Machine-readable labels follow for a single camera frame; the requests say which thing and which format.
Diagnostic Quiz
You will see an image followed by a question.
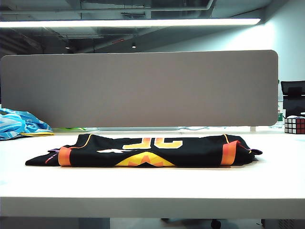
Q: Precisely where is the grey desk divider panel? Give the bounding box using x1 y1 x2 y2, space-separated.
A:
0 49 279 128

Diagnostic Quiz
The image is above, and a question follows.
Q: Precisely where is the blue patterned cloth yellow trim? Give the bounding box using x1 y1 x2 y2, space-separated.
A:
0 107 55 141

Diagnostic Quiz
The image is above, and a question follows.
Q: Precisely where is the white bottle green label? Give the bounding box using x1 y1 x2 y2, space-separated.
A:
276 80 285 128

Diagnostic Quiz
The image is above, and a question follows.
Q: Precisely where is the Rubik's cube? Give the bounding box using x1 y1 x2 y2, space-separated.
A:
284 115 305 135

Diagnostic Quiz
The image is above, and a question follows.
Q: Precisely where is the black office chair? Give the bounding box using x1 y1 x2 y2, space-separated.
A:
280 80 305 118

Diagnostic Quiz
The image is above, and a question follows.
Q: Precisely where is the long ceiling light strip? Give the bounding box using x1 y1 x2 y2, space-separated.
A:
0 18 262 28

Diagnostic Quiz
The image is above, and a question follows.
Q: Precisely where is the black basketball jersey number 35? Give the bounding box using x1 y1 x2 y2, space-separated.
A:
25 133 264 168

